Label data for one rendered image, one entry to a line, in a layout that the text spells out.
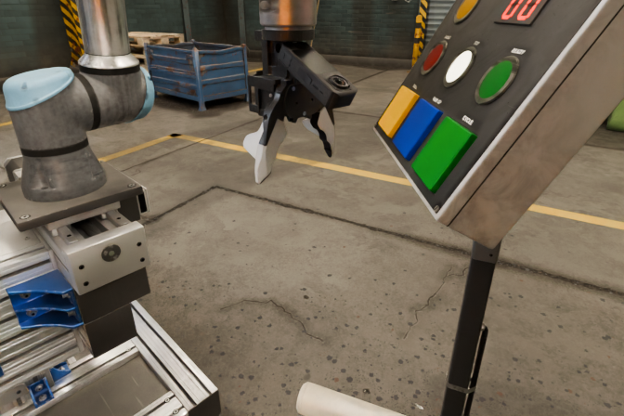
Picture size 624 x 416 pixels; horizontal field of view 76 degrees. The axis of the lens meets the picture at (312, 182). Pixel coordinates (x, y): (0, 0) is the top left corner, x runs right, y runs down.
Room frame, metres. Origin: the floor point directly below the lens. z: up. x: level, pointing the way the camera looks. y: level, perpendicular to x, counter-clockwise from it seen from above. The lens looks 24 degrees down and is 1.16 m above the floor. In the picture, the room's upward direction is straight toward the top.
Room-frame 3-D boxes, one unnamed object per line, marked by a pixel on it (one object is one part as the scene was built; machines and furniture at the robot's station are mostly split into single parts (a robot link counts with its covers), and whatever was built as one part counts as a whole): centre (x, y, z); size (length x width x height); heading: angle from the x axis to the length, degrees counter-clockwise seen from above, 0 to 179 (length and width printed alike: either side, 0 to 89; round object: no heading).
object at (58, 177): (0.76, 0.51, 0.87); 0.15 x 0.15 x 0.10
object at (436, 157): (0.43, -0.15, 1.01); 0.07 x 0.05 x 0.07; 3
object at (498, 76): (0.43, -0.20, 1.09); 0.05 x 0.03 x 0.04; 158
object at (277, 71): (0.57, 0.04, 1.07); 0.09 x 0.08 x 0.12; 46
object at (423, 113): (0.53, -0.15, 1.01); 0.07 x 0.05 x 0.07; 3
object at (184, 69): (5.40, 1.51, 0.36); 1.20 x 0.80 x 0.72; 49
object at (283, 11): (0.57, 0.03, 1.15); 0.08 x 0.08 x 0.05
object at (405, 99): (0.63, -0.14, 1.01); 0.07 x 0.05 x 0.07; 3
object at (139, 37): (6.94, 2.82, 0.37); 1.26 x 0.88 x 0.74; 61
